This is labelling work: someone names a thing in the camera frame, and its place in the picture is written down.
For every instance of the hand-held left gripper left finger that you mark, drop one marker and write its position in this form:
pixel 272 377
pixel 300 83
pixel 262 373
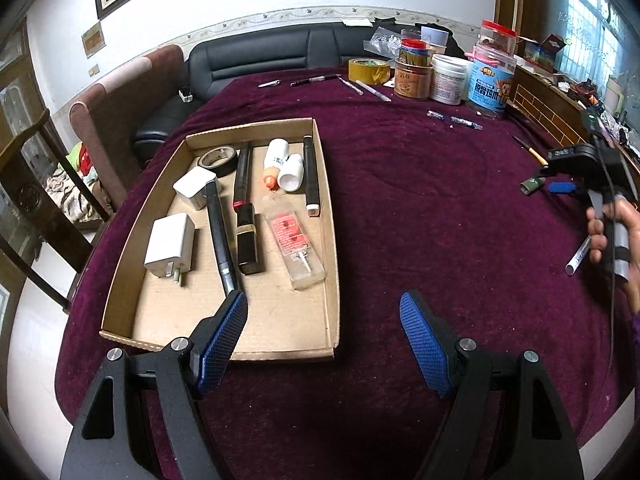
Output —
pixel 222 345

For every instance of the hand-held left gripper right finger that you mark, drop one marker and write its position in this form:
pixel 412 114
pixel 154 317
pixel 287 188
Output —
pixel 425 345

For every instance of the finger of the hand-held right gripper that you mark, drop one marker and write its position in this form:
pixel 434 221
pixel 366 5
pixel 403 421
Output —
pixel 543 171
pixel 560 187

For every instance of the green tube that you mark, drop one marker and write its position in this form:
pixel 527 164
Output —
pixel 529 186

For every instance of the cardboard tray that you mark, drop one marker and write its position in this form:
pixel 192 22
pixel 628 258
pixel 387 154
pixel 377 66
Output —
pixel 280 320

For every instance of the black and gold lipstick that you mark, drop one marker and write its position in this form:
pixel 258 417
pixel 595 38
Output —
pixel 248 245

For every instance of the large white charger plug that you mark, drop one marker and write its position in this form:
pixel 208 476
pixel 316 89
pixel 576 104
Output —
pixel 170 242

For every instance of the clear packet with red insert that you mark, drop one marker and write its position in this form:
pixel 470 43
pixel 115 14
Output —
pixel 295 245

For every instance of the small white charger plug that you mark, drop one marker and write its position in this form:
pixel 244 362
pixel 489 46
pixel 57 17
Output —
pixel 192 185

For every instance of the person's right forearm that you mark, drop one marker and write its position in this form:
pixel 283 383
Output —
pixel 636 300

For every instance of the person's right hand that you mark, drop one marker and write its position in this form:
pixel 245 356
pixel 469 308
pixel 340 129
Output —
pixel 597 240

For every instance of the wooden cabinet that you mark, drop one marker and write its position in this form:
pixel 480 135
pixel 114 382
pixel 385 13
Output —
pixel 545 105

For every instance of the pile of small clutter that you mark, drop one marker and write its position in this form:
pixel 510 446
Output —
pixel 580 91

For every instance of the blue capped pen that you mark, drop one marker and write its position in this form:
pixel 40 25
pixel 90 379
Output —
pixel 466 122

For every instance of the blue label clear jar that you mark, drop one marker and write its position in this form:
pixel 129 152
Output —
pixel 492 90

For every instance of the colourful box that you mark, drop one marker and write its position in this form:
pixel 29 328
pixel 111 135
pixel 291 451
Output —
pixel 545 52

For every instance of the short pen refill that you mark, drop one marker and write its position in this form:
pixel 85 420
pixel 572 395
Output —
pixel 437 115

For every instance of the maroon tablecloth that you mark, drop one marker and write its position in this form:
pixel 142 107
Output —
pixel 425 210

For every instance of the white tub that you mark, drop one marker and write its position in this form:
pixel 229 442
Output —
pixel 450 80

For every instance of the tall red lid clear jar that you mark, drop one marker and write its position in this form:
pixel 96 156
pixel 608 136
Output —
pixel 497 37

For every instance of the wooden framed glass window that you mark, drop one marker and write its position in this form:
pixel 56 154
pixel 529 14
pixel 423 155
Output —
pixel 585 20

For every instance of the black cloth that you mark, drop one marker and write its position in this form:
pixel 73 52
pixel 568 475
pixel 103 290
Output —
pixel 457 42

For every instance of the brown jar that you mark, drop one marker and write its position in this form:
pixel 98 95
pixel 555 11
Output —
pixel 412 82

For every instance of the grey lid container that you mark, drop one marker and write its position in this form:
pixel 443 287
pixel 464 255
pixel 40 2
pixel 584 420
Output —
pixel 435 37

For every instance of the black tape roll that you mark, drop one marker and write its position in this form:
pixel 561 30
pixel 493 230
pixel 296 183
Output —
pixel 201 162

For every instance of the long white pen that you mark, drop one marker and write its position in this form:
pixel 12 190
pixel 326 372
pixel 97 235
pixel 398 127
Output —
pixel 374 91

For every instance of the black marker with white end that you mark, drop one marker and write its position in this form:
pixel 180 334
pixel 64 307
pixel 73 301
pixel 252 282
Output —
pixel 310 175

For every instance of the dark wooden chair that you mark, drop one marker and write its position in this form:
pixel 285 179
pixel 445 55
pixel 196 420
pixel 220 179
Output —
pixel 40 280

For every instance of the white bottle with orange tip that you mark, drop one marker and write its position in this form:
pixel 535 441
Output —
pixel 276 155

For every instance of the clear plastic bag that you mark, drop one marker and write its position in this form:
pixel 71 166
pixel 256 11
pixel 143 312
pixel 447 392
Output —
pixel 382 40

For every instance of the yellow tape roll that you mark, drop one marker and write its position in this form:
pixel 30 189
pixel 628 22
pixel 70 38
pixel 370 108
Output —
pixel 357 75

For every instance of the thin white pen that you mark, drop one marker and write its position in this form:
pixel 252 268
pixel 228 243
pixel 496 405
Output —
pixel 350 85

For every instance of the pile of clothes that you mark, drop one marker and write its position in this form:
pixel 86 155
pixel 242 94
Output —
pixel 75 180

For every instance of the white paper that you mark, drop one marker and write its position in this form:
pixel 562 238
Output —
pixel 357 22

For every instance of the black and silver pen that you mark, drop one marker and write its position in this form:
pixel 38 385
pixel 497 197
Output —
pixel 315 79

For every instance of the small black and white box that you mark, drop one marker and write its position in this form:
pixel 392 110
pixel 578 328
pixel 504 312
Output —
pixel 185 95

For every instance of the small silver pen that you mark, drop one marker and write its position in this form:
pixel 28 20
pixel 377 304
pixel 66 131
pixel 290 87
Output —
pixel 269 83

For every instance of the brown upholstered chair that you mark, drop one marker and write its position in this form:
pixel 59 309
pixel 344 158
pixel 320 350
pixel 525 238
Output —
pixel 115 100

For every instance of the black leather sofa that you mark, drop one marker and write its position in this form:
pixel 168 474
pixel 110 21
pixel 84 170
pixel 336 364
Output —
pixel 260 55

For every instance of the wall switch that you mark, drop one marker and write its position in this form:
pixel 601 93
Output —
pixel 93 70

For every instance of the gold wall plaque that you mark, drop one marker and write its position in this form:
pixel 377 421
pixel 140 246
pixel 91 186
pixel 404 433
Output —
pixel 92 40

